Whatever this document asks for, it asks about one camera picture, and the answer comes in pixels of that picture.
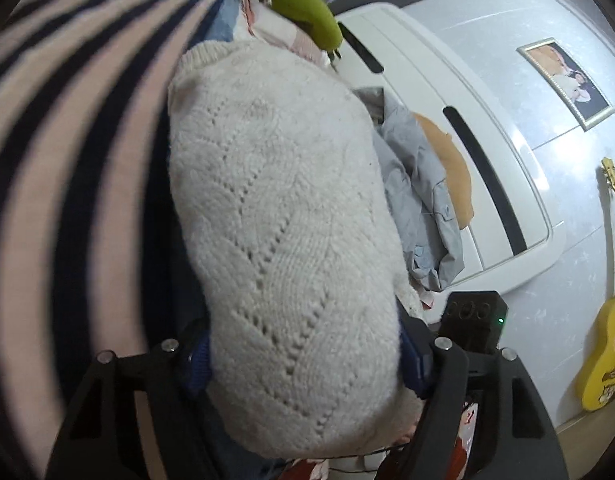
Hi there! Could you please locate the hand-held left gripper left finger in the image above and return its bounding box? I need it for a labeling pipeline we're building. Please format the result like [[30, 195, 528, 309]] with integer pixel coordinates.
[[44, 320, 223, 480]]

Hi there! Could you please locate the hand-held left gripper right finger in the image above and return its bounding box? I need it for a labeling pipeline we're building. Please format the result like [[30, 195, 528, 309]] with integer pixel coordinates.
[[377, 305, 571, 480]]

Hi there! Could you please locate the cream knit sweater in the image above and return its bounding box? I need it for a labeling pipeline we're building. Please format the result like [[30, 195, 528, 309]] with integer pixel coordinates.
[[166, 40, 428, 461]]

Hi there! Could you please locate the yellow guitar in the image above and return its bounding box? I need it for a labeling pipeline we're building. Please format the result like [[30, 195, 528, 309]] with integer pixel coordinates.
[[575, 157, 615, 412]]

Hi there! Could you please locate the grey shirt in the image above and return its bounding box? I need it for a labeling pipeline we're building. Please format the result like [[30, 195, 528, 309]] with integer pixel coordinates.
[[355, 87, 464, 292]]

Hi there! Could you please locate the orange plush toy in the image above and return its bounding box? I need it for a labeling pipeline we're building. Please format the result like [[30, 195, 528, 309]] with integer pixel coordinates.
[[412, 112, 475, 231]]

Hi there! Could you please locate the white bed headboard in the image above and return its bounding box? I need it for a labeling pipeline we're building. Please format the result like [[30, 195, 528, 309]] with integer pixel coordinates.
[[335, 2, 565, 296]]

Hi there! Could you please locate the striped bed blanket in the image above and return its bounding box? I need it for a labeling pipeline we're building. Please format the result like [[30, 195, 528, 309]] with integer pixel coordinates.
[[0, 0, 238, 480]]

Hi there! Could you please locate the pink checked pillow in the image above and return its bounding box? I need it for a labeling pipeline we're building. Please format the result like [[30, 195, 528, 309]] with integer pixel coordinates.
[[240, 0, 328, 66]]

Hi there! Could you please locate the green plush toy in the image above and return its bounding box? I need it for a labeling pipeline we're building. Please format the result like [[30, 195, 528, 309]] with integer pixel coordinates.
[[270, 0, 344, 58]]

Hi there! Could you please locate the framed wall picture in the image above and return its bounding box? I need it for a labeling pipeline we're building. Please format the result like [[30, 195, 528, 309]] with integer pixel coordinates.
[[516, 37, 615, 132]]

